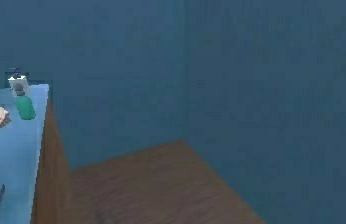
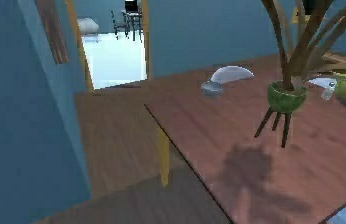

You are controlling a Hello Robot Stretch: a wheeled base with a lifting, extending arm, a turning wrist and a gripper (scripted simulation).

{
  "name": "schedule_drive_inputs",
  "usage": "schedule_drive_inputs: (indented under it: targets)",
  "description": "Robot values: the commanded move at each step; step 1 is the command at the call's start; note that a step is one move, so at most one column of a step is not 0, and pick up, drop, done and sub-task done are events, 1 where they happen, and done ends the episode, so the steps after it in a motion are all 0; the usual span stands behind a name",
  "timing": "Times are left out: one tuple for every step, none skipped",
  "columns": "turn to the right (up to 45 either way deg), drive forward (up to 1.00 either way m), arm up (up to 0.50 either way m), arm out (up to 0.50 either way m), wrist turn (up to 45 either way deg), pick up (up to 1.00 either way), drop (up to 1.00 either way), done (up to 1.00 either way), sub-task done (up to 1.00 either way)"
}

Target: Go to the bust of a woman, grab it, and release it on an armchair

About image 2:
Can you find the white cushioned seat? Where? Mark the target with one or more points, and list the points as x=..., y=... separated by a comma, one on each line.
x=87, y=26

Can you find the small grey-blue bowl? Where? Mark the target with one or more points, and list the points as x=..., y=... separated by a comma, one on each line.
x=211, y=88

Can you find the brown wooden table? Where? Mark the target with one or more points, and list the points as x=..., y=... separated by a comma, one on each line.
x=221, y=160

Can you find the white flat plate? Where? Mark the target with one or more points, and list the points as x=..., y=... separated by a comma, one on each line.
x=319, y=81

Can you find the white dome-shaped plate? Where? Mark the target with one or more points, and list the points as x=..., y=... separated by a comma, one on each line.
x=231, y=74

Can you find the brown plant in green pot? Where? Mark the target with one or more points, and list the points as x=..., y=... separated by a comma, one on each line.
x=286, y=96

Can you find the black chair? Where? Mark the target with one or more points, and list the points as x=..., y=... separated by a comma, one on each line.
x=118, y=24

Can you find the clear salt shaker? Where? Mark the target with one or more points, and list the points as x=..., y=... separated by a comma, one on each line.
x=328, y=90

